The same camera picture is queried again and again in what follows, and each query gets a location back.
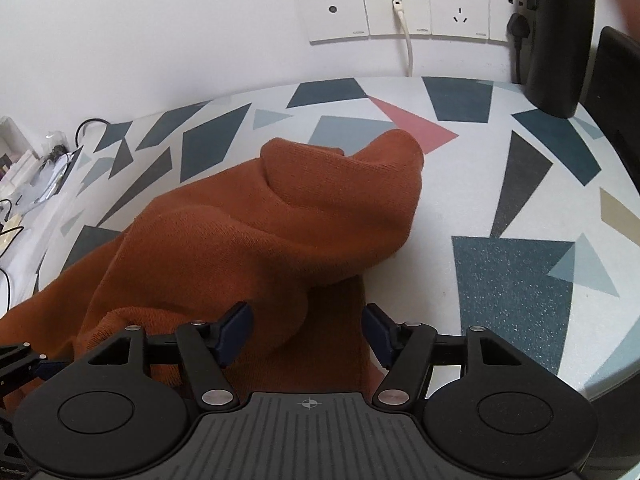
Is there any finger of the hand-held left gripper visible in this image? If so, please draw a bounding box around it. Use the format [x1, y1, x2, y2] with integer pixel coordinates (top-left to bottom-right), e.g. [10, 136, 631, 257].
[0, 341, 68, 383]

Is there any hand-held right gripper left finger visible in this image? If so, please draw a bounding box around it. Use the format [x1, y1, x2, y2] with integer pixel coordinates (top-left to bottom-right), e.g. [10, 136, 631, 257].
[72, 301, 253, 408]

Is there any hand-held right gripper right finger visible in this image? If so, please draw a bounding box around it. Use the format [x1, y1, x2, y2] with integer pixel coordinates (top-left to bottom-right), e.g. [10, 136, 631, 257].
[361, 302, 543, 407]

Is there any rust brown knit sweater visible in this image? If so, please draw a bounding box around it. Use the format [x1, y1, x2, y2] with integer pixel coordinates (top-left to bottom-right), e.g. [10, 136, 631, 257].
[0, 129, 426, 411]

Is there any black water bottle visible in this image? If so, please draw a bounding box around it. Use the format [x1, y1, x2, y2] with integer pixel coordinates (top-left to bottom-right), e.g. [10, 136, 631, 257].
[520, 0, 597, 120]

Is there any black power plug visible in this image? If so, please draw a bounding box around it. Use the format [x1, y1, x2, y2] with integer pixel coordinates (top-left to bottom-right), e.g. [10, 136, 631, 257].
[506, 12, 532, 83]

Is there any white network cable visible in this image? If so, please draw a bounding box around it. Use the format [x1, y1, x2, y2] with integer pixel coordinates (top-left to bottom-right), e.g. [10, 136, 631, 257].
[392, 0, 415, 78]

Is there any blank white wall plate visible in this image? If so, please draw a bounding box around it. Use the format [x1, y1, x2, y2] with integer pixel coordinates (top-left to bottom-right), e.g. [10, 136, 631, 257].
[296, 0, 371, 43]

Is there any white wall socket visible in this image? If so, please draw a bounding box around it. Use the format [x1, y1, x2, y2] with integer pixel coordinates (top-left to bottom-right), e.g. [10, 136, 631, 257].
[426, 0, 492, 41]
[487, 0, 531, 43]

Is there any white network wall plate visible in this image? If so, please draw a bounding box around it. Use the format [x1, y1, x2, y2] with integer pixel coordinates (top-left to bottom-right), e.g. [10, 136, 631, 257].
[360, 0, 432, 40]

